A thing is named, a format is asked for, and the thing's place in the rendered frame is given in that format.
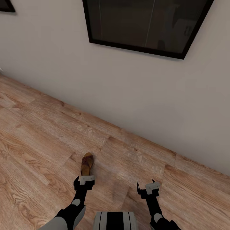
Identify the robot trunk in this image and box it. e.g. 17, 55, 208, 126
92, 212, 138, 230

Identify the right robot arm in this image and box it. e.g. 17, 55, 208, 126
137, 179, 181, 230

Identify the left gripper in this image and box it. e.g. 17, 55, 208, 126
73, 176, 95, 193

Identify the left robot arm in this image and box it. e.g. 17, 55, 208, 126
37, 175, 95, 230

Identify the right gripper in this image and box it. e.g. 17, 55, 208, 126
137, 179, 159, 205

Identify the sandal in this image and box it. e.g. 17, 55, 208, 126
81, 152, 94, 176

